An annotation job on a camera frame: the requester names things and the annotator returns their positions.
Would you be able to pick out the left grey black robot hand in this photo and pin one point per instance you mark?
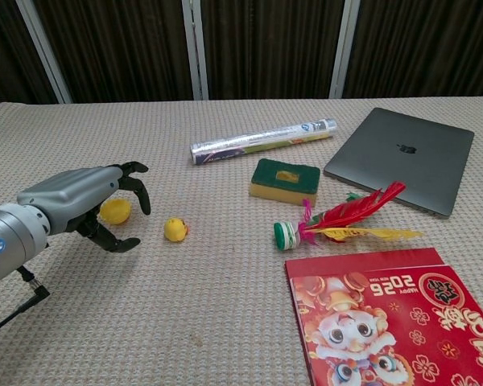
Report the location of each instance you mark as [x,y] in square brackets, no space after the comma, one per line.
[72,197]

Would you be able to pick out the small yellow duck toy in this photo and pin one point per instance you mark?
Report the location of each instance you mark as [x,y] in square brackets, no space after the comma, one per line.
[174,230]

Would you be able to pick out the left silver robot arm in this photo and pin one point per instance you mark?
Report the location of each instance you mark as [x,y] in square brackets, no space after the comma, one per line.
[12,241]

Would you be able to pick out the yellow bowl-shaped cap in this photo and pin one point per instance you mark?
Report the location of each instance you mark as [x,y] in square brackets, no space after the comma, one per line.
[116,212]

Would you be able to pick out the beige woven tablecloth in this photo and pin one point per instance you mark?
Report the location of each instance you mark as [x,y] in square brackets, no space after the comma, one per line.
[185,301]

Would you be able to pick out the silver foil roll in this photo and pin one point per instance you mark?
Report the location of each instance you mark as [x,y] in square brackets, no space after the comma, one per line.
[261,140]

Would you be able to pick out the green yellow sponge block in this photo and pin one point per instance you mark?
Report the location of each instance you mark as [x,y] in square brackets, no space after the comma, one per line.
[285,182]

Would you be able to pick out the red yellow feather shuttlecock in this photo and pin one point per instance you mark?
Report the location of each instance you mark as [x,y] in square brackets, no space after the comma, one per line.
[338,223]

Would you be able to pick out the grey closed laptop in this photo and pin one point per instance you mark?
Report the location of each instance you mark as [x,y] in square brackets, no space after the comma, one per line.
[402,161]

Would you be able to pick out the red new year envelope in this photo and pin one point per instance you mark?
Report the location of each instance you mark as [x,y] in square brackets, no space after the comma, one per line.
[394,329]

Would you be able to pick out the white slotted wall rail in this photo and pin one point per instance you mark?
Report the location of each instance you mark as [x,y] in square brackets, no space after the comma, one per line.
[343,48]
[44,50]
[196,48]

